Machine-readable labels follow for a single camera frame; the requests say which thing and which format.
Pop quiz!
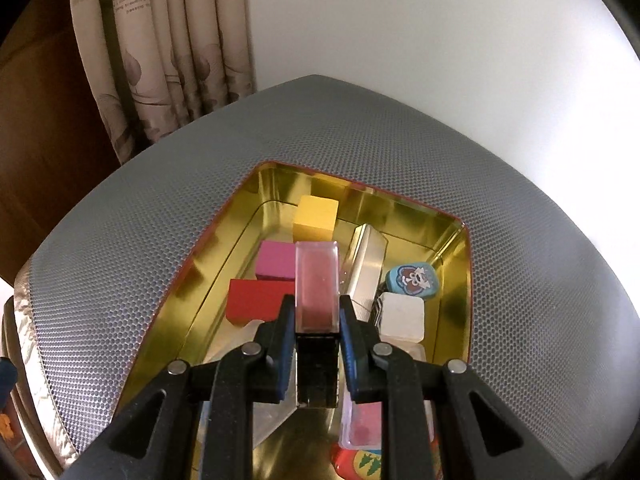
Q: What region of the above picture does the yellow cube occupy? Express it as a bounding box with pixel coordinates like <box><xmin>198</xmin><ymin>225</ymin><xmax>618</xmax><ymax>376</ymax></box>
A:
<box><xmin>292</xmin><ymin>195</ymin><xmax>339</xmax><ymax>243</ymax></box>

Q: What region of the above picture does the brown wooden door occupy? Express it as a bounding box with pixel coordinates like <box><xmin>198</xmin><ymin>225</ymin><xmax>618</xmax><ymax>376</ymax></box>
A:
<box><xmin>0</xmin><ymin>0</ymin><xmax>121</xmax><ymax>286</ymax></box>

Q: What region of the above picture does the magenta block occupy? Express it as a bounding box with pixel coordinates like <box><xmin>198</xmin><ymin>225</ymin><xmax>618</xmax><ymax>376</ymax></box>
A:
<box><xmin>255</xmin><ymin>240</ymin><xmax>299</xmax><ymax>282</ymax></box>

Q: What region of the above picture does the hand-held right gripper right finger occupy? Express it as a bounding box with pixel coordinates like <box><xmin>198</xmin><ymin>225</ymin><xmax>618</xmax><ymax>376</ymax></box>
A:
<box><xmin>339</xmin><ymin>295</ymin><xmax>581</xmax><ymax>480</ymax></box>

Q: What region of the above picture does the brown and beige block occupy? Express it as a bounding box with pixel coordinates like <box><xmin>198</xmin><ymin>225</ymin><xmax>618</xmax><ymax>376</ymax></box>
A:
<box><xmin>295</xmin><ymin>240</ymin><xmax>342</xmax><ymax>408</ymax></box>

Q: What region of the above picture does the red rounded block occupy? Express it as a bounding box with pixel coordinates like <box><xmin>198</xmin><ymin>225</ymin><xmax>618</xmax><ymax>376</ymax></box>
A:
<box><xmin>330</xmin><ymin>447</ymin><xmax>388</xmax><ymax>480</ymax></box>

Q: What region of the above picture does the red tin box gold interior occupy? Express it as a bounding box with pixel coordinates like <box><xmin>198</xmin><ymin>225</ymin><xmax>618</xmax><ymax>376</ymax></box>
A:
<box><xmin>117</xmin><ymin>161</ymin><xmax>473</xmax><ymax>480</ymax></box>

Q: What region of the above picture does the blue cartoon eraser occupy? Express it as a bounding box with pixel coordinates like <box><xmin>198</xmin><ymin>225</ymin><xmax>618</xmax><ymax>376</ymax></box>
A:
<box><xmin>384</xmin><ymin>265</ymin><xmax>437</xmax><ymax>302</ymax></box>

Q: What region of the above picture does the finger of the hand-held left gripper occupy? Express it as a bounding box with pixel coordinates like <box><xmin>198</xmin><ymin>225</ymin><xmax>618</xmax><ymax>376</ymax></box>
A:
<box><xmin>0</xmin><ymin>357</ymin><xmax>17</xmax><ymax>402</ymax></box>

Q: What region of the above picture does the white cube zigzag side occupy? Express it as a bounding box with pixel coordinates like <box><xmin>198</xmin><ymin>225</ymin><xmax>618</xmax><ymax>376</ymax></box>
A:
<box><xmin>372</xmin><ymin>292</ymin><xmax>426</xmax><ymax>345</ymax></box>

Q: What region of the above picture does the gold rectangular bar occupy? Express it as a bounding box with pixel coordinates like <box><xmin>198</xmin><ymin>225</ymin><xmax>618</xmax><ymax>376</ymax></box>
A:
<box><xmin>340</xmin><ymin>223</ymin><xmax>390</xmax><ymax>323</ymax></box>

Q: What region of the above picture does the beige printed curtain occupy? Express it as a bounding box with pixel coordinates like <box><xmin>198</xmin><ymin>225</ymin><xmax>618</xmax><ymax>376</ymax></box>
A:
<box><xmin>70</xmin><ymin>0</ymin><xmax>258</xmax><ymax>166</ymax></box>

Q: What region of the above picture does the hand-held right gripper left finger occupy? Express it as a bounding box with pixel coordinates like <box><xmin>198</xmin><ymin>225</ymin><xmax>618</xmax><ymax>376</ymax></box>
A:
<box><xmin>65</xmin><ymin>294</ymin><xmax>298</xmax><ymax>480</ymax></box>

